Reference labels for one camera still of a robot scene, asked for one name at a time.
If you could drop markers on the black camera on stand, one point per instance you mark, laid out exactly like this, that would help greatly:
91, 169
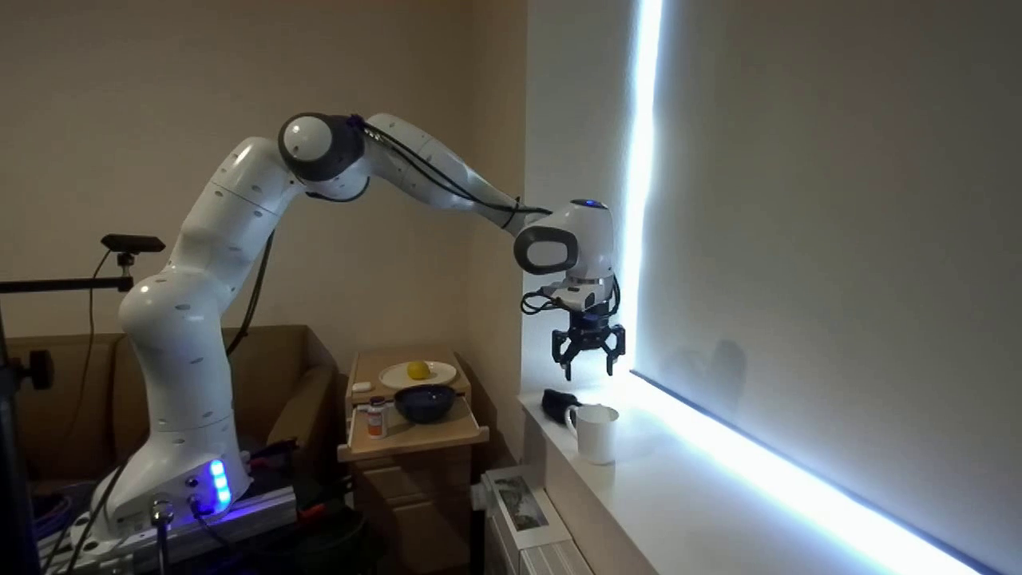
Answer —
130, 247

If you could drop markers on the white window blind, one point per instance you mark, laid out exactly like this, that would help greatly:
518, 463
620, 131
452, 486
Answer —
831, 251

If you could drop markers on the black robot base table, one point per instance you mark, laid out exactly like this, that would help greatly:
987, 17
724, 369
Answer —
154, 508

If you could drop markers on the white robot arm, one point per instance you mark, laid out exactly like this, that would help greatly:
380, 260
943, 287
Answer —
175, 317

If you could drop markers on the white radiator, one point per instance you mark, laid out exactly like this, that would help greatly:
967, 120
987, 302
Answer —
524, 533

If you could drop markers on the white mug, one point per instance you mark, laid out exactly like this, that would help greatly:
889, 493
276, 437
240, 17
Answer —
593, 428

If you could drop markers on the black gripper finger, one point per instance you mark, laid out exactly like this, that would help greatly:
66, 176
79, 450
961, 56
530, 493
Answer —
564, 353
613, 346

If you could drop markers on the dark object on sill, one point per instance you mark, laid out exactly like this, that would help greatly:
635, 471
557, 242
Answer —
557, 403

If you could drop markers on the white window sill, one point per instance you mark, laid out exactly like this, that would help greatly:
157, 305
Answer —
690, 498

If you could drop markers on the wooden side table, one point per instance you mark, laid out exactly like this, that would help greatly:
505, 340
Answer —
412, 483

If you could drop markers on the black bowl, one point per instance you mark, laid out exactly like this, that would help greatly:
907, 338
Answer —
425, 403

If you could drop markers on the yellow lemon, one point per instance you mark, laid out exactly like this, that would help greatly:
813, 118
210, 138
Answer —
416, 369

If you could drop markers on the white plate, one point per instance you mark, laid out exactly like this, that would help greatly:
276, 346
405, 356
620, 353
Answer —
396, 376

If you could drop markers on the orange pill bottle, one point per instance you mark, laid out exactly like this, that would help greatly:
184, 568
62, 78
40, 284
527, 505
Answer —
376, 422

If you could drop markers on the brown armchair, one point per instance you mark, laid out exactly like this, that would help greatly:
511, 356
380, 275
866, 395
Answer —
95, 414

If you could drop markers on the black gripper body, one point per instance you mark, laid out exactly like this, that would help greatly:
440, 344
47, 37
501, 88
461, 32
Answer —
586, 302

